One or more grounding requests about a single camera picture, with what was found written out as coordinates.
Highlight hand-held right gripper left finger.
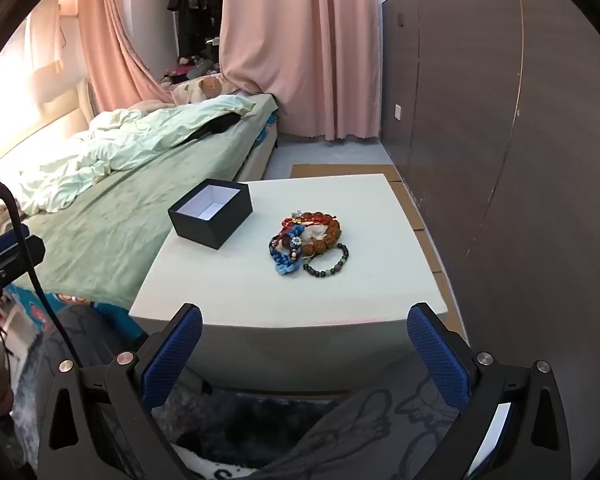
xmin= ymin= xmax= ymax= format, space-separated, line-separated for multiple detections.
xmin=37 ymin=303 xmax=216 ymax=480

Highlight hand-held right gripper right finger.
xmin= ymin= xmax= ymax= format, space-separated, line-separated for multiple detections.
xmin=406 ymin=302 xmax=573 ymax=480

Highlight black jewelry box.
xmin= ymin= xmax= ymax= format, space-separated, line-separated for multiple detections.
xmin=167 ymin=178 xmax=254 ymax=251

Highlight dark bead bracelet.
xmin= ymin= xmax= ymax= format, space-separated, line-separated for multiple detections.
xmin=302 ymin=243 xmax=351 ymax=279

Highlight blue braided bracelet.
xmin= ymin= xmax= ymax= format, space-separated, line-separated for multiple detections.
xmin=268 ymin=223 xmax=306 ymax=278

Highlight brown wooden bead bracelet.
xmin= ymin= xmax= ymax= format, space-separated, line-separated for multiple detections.
xmin=280 ymin=214 xmax=343 ymax=257

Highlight red cord bracelet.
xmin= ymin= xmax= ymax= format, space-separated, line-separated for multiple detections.
xmin=281 ymin=214 xmax=341 ymax=235

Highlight blue cartoon printed sheet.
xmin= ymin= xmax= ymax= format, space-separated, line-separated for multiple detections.
xmin=5 ymin=282 xmax=148 ymax=341

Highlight bed with green sheet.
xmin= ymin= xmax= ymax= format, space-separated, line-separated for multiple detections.
xmin=0 ymin=92 xmax=281 ymax=311

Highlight person's grey printed pants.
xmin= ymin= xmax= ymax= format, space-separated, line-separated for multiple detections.
xmin=27 ymin=304 xmax=461 ymax=480

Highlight beige headboard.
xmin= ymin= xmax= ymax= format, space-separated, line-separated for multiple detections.
xmin=0 ymin=77 xmax=96 ymax=176

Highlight light green duvet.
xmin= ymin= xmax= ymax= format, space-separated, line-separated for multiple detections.
xmin=17 ymin=94 xmax=258 ymax=213

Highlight white table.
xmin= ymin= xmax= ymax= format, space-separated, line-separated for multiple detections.
xmin=290 ymin=162 xmax=468 ymax=341

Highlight white hanging cloth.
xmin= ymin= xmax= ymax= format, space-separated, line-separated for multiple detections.
xmin=27 ymin=0 xmax=66 ymax=73

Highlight dark wood wardrobe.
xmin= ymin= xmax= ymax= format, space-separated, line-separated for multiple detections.
xmin=381 ymin=0 xmax=600 ymax=411

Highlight black garment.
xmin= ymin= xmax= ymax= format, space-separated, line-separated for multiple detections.
xmin=187 ymin=112 xmax=243 ymax=141

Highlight pink curtain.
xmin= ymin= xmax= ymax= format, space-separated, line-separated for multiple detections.
xmin=77 ymin=0 xmax=181 ymax=113
xmin=219 ymin=0 xmax=381 ymax=142

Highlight cartoon printed pillow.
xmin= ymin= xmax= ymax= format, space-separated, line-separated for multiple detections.
xmin=172 ymin=74 xmax=241 ymax=106

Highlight pile of soft toys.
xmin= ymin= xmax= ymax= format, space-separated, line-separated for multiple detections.
xmin=161 ymin=55 xmax=222 ymax=86

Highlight black cable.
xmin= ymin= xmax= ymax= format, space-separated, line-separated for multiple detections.
xmin=0 ymin=176 xmax=86 ymax=368

